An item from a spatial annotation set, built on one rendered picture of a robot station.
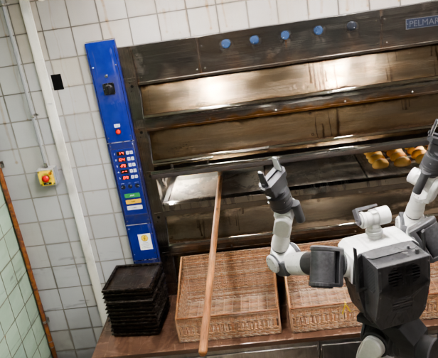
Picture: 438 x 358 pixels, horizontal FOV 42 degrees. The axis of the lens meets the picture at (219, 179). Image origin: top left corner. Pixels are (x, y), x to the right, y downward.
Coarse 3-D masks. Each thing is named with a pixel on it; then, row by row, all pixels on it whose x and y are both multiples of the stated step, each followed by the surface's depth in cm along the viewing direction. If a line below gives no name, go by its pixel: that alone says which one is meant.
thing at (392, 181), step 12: (348, 180) 325; (360, 180) 322; (372, 180) 320; (384, 180) 320; (396, 180) 319; (240, 192) 332; (252, 192) 329; (300, 192) 324; (312, 192) 324; (168, 204) 332; (180, 204) 330; (192, 204) 330; (204, 204) 330
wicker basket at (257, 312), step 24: (192, 264) 339; (216, 264) 338; (240, 264) 336; (264, 264) 335; (192, 288) 340; (216, 288) 339; (240, 288) 338; (264, 288) 336; (192, 312) 330; (216, 312) 326; (240, 312) 297; (264, 312) 296; (192, 336) 303; (216, 336) 302; (240, 336) 302
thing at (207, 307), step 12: (216, 192) 331; (216, 204) 314; (216, 216) 299; (216, 228) 286; (216, 240) 275; (204, 300) 226; (204, 312) 218; (204, 324) 210; (204, 336) 203; (204, 348) 197
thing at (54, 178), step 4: (40, 168) 322; (44, 168) 321; (48, 168) 319; (52, 168) 319; (56, 168) 324; (36, 172) 320; (40, 172) 319; (44, 172) 319; (52, 172) 319; (56, 172) 323; (40, 176) 320; (48, 176) 320; (52, 176) 320; (56, 176) 322; (40, 180) 321; (52, 180) 321; (56, 180) 322; (40, 184) 322; (44, 184) 322; (48, 184) 322; (52, 184) 322; (56, 184) 322
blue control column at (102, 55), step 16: (96, 48) 298; (112, 48) 298; (96, 64) 301; (112, 64) 300; (96, 80) 304; (112, 80) 303; (96, 96) 307; (112, 96) 306; (112, 112) 310; (128, 112) 309; (112, 128) 313; (128, 128) 312; (112, 144) 316; (128, 144) 316; (112, 160) 319; (144, 192) 326; (128, 224) 333; (144, 224) 333; (144, 256) 340
